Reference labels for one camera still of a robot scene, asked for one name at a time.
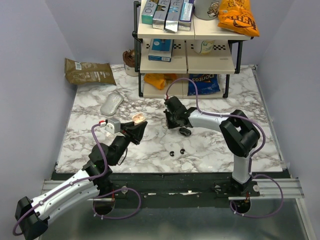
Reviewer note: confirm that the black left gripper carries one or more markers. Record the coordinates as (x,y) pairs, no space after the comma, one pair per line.
(134,133)

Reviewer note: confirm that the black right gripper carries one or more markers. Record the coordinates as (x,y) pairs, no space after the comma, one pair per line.
(170,125)

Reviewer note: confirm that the beige earbud charging case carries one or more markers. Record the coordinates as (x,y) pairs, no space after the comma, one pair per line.
(138,118)

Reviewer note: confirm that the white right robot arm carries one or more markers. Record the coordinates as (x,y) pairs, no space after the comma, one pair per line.
(240,135)

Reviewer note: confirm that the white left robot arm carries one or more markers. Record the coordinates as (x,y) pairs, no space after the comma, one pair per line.
(33,216)

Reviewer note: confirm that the black earbud charging case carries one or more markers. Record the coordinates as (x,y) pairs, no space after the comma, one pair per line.
(185,132)

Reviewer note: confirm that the orange snack bag bottom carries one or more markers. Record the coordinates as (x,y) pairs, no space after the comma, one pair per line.
(159,80)

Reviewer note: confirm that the blue Doritos bag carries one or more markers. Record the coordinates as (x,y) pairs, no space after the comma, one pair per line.
(206,84)

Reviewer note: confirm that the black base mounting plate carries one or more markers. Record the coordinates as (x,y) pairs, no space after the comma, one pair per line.
(190,190)

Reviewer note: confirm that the three-tier beige shelf rack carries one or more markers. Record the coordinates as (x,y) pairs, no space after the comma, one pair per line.
(225,58)

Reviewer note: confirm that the blue box middle shelf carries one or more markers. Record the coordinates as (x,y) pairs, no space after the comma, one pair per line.
(160,50)

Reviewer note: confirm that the brown lidded cup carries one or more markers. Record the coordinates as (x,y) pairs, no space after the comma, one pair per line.
(128,57)

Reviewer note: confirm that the brown snack bag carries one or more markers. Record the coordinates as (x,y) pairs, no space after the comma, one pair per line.
(79,73)

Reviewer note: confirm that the silver blue toothpaste box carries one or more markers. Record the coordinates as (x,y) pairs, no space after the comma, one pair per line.
(173,16)

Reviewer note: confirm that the blue white toothpaste box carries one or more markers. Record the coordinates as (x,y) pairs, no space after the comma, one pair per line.
(185,19)

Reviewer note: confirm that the teal toothpaste box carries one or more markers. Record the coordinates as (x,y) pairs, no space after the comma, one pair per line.
(148,11)

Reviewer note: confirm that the white printed mug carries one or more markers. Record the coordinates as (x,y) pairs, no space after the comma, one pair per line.
(206,9)

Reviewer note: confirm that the orange chips bag top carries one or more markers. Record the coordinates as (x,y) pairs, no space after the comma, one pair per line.
(236,16)

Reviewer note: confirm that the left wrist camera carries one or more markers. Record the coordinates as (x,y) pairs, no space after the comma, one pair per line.
(113,125)

